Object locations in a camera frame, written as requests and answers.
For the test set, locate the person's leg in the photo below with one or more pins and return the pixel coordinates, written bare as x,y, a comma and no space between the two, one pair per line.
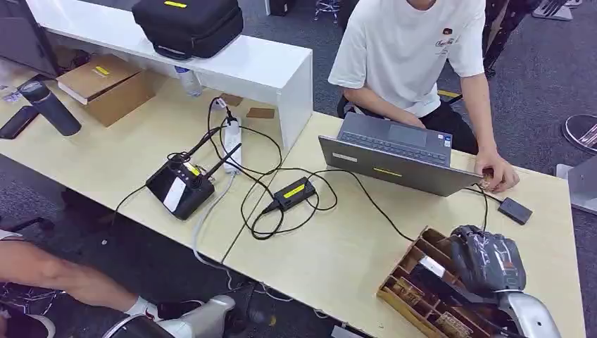
60,275

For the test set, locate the round chair base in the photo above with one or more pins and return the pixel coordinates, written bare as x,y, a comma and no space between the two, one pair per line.
583,133

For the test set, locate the wheeled chair base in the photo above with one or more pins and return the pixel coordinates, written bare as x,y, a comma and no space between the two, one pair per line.
327,8

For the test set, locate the standing person's legs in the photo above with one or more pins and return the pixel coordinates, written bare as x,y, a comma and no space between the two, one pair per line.
506,28

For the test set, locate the black power adapter yellow label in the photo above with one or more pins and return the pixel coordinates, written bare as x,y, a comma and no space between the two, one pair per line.
294,192

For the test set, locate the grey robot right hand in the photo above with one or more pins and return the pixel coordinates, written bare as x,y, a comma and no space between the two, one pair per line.
489,261

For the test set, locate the black office chair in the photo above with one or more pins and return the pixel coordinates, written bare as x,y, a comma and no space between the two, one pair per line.
345,108

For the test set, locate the white desk shelf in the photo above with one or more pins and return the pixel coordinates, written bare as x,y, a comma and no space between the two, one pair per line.
261,65

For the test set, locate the black and white shoe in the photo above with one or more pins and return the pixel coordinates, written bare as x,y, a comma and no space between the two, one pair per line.
23,326

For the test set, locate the white labelled card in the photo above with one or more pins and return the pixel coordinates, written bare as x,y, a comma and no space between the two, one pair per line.
432,266

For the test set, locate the small black box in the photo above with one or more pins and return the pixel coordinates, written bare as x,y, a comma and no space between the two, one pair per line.
515,211

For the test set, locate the dark monitor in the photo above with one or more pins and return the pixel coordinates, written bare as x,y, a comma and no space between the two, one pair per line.
23,37

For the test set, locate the patterned brown card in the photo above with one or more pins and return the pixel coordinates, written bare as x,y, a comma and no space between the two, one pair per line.
452,325

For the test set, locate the grey panel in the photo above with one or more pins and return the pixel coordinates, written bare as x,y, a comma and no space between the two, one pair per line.
583,184

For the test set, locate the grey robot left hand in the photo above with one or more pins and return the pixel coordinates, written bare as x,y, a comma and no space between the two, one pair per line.
242,305

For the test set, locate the cardboard box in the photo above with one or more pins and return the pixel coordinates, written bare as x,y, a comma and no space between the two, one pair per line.
109,88

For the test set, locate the white power strip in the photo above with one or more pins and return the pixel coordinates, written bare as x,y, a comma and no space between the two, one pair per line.
232,144

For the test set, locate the black carry case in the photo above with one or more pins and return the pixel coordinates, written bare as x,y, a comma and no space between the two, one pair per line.
189,25

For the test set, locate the person's left hand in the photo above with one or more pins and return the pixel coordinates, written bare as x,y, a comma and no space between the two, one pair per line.
496,170

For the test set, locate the black phone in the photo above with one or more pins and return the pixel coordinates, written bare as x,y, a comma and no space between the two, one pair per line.
17,122

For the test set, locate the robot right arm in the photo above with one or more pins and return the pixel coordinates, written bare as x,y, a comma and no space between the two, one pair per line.
529,315

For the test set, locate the grey laptop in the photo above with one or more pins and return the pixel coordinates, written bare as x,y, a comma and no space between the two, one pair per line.
396,163

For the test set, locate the person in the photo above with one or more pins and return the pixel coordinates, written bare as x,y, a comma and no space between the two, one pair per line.
410,46

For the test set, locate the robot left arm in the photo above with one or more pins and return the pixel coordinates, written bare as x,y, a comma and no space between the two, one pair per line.
196,319

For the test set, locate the clear water bottle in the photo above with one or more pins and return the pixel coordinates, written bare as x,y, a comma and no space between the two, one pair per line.
189,81

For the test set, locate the wooden card box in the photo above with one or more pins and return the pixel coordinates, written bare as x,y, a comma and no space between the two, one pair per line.
410,294

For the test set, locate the black tumbler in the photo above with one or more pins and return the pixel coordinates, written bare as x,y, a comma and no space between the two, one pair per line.
51,109

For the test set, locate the black remote controller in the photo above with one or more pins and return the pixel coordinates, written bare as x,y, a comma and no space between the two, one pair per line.
179,189

